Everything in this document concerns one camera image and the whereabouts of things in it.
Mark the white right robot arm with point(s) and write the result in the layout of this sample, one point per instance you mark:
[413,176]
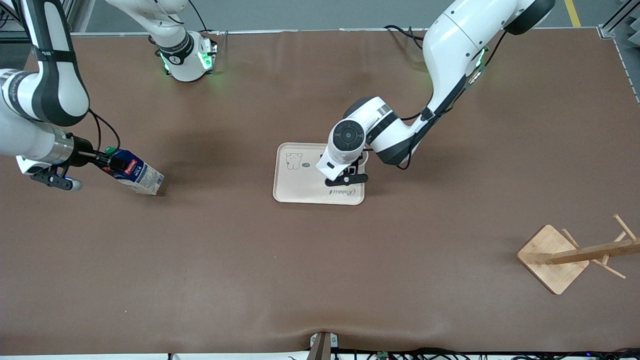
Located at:
[45,90]

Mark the cream rabbit print tray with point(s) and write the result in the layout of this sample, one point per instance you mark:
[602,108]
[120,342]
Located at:
[300,182]

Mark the blue Pascual milk carton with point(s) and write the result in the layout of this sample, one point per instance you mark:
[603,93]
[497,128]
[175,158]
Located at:
[137,175]

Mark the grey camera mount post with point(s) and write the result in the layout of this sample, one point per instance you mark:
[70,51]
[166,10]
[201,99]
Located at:
[323,346]

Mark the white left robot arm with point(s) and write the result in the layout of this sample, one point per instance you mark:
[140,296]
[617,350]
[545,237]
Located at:
[450,45]

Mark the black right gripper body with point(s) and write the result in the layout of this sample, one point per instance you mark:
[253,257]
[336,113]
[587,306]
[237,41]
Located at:
[82,152]

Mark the wooden mug rack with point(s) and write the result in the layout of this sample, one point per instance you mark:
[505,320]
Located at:
[552,260]

